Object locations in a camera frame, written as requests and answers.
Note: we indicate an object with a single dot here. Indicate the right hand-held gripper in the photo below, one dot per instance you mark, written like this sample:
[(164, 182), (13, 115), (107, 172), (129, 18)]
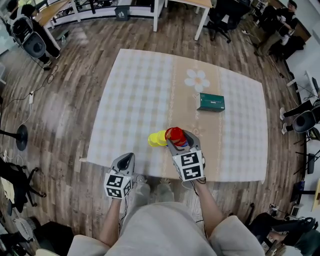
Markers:
[(190, 166)]

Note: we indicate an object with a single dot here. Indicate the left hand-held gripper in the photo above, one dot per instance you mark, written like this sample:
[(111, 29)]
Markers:
[(117, 186)]

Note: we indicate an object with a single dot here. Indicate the blue paper cup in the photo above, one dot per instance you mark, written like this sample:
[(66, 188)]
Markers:
[(184, 144)]

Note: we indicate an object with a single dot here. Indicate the red paper cup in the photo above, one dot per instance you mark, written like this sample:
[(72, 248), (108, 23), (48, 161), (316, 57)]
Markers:
[(177, 135), (167, 135)]

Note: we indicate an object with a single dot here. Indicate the yellow paper cup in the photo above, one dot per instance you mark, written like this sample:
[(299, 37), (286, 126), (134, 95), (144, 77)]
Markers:
[(162, 137), (152, 140)]

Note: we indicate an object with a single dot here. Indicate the person's left forearm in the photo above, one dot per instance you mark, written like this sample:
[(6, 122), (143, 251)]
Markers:
[(111, 222)]

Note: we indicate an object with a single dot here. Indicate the person's right forearm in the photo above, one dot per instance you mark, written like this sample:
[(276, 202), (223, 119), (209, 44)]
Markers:
[(210, 210)]

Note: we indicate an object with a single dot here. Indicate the person's left shoe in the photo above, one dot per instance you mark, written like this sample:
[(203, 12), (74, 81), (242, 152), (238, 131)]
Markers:
[(140, 178)]

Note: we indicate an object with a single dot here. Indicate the person's shoe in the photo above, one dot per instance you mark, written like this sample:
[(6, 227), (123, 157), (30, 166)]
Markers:
[(165, 180), (140, 178)]

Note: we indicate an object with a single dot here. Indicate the person's right shoe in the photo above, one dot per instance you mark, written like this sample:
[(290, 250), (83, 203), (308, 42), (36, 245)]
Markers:
[(165, 180)]

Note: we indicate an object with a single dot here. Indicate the person's grey trousers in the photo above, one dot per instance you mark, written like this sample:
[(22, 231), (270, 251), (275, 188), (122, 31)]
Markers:
[(162, 193)]

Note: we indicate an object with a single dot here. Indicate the green cardboard box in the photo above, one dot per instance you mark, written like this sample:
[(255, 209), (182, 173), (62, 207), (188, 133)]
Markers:
[(211, 101)]

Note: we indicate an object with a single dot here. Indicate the checkered flower tablecloth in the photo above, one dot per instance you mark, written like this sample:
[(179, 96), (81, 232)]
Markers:
[(135, 100)]

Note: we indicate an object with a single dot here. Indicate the person's beige shirt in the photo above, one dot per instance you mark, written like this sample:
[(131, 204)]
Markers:
[(160, 232)]

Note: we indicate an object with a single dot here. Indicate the black round-base stand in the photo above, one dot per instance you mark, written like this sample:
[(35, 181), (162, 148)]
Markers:
[(22, 137)]

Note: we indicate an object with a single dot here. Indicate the black office chair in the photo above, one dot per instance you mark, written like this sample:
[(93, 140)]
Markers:
[(225, 17), (260, 225), (17, 185)]

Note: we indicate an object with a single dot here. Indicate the white power strip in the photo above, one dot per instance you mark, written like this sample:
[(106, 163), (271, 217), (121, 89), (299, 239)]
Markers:
[(31, 97)]

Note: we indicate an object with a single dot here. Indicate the square wooden table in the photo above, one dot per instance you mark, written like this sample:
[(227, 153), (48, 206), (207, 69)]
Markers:
[(200, 25)]

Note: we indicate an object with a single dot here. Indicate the grey waste bin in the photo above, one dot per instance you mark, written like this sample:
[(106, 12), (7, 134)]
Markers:
[(122, 13)]

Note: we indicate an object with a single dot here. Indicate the black metal railing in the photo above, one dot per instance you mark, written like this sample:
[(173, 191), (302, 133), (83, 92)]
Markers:
[(93, 6)]

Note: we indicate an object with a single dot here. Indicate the long wooden table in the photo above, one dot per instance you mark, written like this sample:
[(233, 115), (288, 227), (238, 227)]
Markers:
[(50, 11)]

